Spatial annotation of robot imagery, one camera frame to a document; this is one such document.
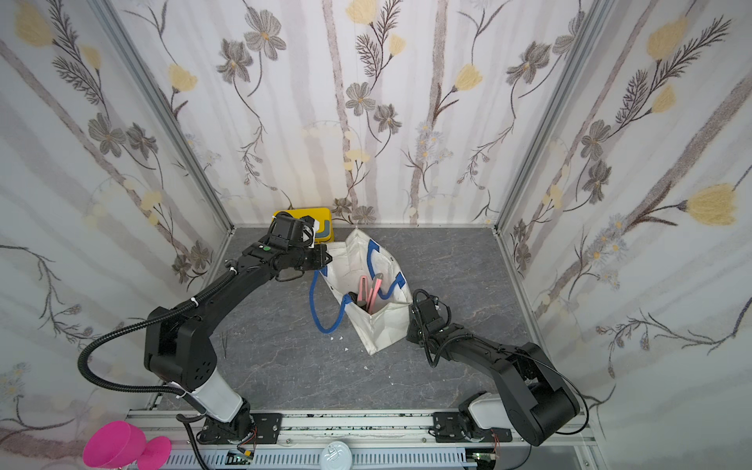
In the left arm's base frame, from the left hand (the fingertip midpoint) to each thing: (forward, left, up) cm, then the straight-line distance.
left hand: (336, 254), depth 85 cm
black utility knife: (-4, -4, -17) cm, 19 cm away
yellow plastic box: (+22, +7, -6) cm, 24 cm away
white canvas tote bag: (+8, -6, -10) cm, 14 cm away
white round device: (-48, -2, -14) cm, 50 cm away
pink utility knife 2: (-4, -7, -16) cm, 18 cm away
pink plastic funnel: (-46, +41, -3) cm, 62 cm away
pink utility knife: (-2, -12, -11) cm, 17 cm away
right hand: (-15, -24, -19) cm, 34 cm away
